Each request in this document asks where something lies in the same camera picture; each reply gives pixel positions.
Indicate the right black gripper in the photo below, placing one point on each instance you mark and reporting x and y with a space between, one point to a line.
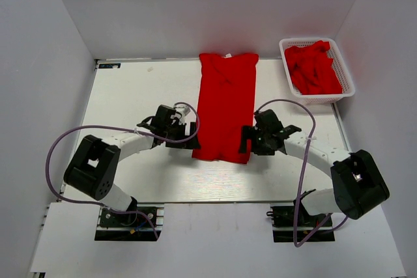
249 132

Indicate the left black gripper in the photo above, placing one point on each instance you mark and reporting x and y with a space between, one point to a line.
192 144

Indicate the red t shirt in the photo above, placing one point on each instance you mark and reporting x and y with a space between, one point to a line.
225 105

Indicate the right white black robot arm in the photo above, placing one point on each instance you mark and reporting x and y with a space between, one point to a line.
357 184

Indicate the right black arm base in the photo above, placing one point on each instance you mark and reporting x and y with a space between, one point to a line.
282 217

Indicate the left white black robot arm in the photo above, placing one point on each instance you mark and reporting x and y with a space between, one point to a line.
93 167

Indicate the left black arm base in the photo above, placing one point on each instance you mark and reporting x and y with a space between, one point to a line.
130 228

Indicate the red shirts pile in basket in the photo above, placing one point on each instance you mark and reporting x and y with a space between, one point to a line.
311 70

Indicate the blue label sticker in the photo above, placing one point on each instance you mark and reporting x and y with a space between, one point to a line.
109 65

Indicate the white plastic basket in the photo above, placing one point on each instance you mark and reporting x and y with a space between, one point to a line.
338 66

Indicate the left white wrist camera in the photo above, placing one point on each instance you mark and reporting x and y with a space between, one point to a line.
181 111

